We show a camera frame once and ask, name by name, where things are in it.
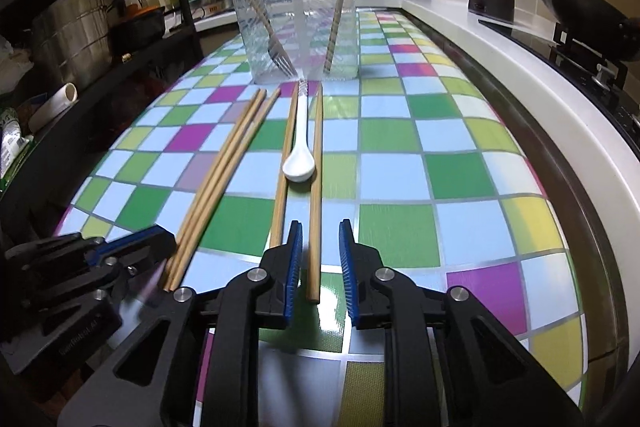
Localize black wok orange handle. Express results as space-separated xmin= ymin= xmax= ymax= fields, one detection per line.
xmin=542 ymin=0 xmax=639 ymax=62

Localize black gas stove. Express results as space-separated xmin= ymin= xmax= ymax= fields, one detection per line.
xmin=480 ymin=18 xmax=639 ymax=155

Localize white striped spoon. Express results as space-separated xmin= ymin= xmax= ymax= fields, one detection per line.
xmin=282 ymin=79 xmax=316 ymax=183

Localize stainless steel stock pot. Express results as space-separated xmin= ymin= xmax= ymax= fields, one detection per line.
xmin=34 ymin=0 xmax=112 ymax=91

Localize clear plastic container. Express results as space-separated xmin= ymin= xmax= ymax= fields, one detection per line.
xmin=232 ymin=0 xmax=359 ymax=84

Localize grey handled fork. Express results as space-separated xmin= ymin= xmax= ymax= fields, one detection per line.
xmin=246 ymin=0 xmax=298 ymax=79

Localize black shelving rack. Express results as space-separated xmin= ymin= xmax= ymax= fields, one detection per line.
xmin=1 ymin=0 xmax=203 ymax=248

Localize white paper roll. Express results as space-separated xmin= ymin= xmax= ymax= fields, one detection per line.
xmin=28 ymin=82 xmax=78 ymax=133

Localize checkered table cover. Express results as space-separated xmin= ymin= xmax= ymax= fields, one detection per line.
xmin=58 ymin=11 xmax=588 ymax=426

